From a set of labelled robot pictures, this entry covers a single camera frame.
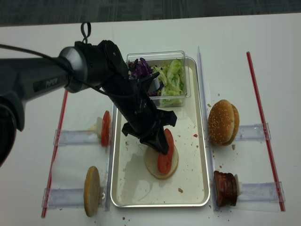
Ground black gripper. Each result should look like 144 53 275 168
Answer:
103 75 177 155

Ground red tomato slice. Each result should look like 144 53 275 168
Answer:
158 129 174 174
101 111 110 147

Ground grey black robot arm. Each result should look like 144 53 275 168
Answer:
0 40 177 162

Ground white plastic tomato pusher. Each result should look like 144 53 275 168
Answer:
95 117 103 139

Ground green lettuce pile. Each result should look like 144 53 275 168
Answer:
152 59 185 107

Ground brown meat patties stack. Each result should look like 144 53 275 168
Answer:
214 171 238 207

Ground bottom bun slice on tray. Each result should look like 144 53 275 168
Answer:
144 146 179 179

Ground white metal tray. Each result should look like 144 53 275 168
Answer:
111 58 210 208

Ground sesame bun top front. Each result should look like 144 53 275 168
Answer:
208 99 235 145

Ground sesame bun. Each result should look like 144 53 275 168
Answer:
208 99 235 145
222 105 239 146

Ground purple cabbage leaves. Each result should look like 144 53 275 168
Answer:
127 57 165 97

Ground clear plastic salad box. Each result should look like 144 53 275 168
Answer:
126 51 190 107

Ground sesame bun top rear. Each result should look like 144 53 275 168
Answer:
222 105 239 146

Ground upright bun slice left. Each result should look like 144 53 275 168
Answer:
83 166 100 217

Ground white plastic patty pusher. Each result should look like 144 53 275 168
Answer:
234 174 242 197

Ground left red strip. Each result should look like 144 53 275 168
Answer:
41 91 68 218

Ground red strip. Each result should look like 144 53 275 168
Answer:
246 51 285 211
41 91 68 218

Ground right red strip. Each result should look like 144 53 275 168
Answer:
246 51 285 211

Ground left long clear rail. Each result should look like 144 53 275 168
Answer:
104 105 118 211

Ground long clear rail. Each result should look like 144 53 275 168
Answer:
197 47 220 212
104 105 118 211

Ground right long clear rail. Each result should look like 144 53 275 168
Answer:
197 47 220 212

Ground clear sesame bun holder rail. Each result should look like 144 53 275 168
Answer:
235 123 271 141

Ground clear tomato holder rail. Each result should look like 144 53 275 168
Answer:
53 129 100 146

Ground clear bun slice holder rail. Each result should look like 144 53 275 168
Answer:
42 188 84 209

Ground clear patty holder rail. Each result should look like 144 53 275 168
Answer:
238 182 285 202

